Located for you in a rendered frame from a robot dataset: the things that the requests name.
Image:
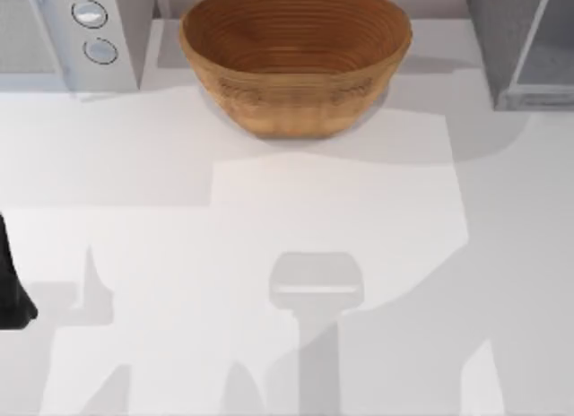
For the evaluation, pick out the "pale microwave oven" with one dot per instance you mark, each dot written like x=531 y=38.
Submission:
x=54 y=75

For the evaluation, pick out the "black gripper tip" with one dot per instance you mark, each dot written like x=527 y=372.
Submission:
x=11 y=295

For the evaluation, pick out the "grey cabinet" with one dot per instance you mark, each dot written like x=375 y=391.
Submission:
x=520 y=44

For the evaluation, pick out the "round microwave knob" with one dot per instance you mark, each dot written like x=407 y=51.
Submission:
x=101 y=50
x=89 y=13

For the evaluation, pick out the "brown woven basket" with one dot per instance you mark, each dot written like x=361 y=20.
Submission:
x=296 y=53

